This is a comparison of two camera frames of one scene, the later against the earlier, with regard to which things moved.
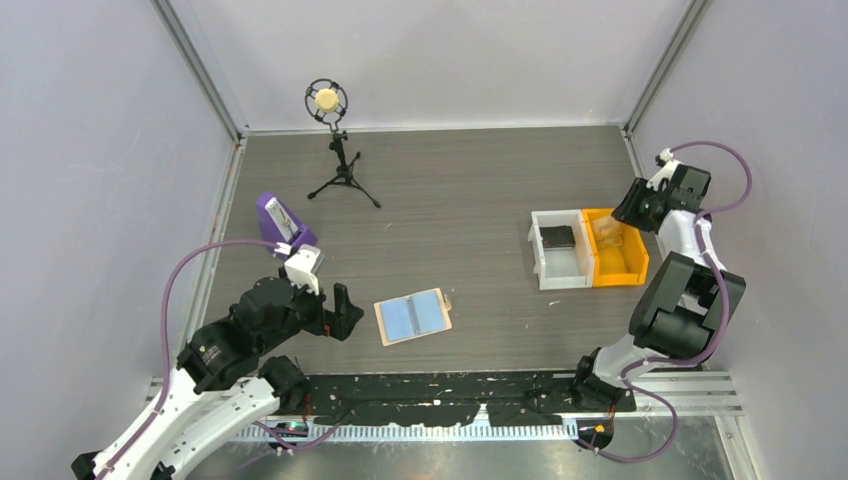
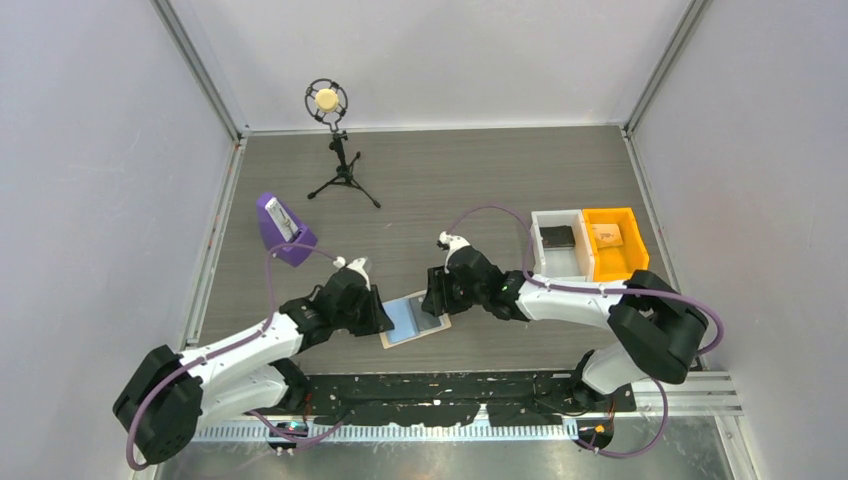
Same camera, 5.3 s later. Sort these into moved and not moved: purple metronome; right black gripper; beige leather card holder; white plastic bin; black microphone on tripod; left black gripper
Moved: right black gripper; left black gripper
Not moved: beige leather card holder; white plastic bin; purple metronome; black microphone on tripod
